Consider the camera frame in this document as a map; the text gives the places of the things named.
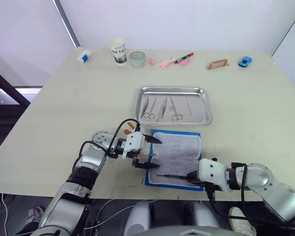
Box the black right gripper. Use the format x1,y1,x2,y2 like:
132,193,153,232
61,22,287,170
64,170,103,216
186,171,222,194

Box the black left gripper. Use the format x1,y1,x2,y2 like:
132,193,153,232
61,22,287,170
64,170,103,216
132,134,163,170

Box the black handled thin instrument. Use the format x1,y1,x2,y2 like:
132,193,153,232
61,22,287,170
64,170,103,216
156,174,189,180

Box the blue surgical instrument pack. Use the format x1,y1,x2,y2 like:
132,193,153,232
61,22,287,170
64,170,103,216
145,129,204,191

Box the steel surgical scissors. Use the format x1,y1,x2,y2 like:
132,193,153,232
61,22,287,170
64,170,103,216
169,95,184,122

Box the rectangular metal tray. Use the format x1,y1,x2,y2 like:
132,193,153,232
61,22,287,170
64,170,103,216
133,86,213,127

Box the grey rounded robot leg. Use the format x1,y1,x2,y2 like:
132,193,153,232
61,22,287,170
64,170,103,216
191,201,221,228
124,200,151,233

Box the long steel tweezers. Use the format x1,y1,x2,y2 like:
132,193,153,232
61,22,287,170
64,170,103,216
156,96,168,122

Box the thin steel probe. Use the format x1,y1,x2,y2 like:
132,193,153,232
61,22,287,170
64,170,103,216
185,95,193,118

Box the white sneaker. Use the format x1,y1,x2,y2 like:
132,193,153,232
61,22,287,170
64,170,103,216
228,206,258,236

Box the clear glass cup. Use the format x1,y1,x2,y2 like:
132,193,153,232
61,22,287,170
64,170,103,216
129,51,147,69

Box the red and black marker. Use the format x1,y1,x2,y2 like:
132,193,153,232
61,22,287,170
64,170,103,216
174,52,195,64

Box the printed paper cup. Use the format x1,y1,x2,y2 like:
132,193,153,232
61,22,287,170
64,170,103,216
109,37,128,66

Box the brown wooden holder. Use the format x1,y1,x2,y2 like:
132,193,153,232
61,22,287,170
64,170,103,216
206,59,230,71

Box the white and blue small bottle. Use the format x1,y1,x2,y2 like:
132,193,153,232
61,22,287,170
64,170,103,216
76,50,92,63

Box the blue toy car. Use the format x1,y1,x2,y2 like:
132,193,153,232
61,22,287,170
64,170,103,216
238,56,253,67

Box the grey sneaker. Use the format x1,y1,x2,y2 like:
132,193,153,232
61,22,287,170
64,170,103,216
26,206,45,228

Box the dark brown diagonal beam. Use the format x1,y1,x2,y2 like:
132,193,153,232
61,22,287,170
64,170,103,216
0,65,31,108

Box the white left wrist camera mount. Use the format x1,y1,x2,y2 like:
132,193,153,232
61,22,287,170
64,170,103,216
121,131,147,160

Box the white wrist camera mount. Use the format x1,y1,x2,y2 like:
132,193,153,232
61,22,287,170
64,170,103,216
121,131,147,160
198,158,233,193

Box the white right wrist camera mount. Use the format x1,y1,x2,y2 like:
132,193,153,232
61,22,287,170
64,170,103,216
198,158,233,193

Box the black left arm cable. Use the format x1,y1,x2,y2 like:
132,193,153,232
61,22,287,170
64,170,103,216
108,118,141,158
72,140,111,170

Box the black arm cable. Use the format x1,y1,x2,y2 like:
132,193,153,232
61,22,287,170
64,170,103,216
108,118,141,158
205,163,249,219
72,140,111,170

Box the steel ring handled hemostat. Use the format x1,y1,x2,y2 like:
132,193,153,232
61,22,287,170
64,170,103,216
147,98,157,121

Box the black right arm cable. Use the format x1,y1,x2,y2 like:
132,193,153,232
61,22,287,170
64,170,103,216
205,163,249,219

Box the thin white cable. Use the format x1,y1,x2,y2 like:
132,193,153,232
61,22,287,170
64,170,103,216
85,198,131,231

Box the dark window frame post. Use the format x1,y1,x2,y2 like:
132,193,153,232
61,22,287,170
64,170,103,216
52,0,81,48

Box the white floor cable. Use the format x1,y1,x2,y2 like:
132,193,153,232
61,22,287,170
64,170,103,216
0,193,15,223

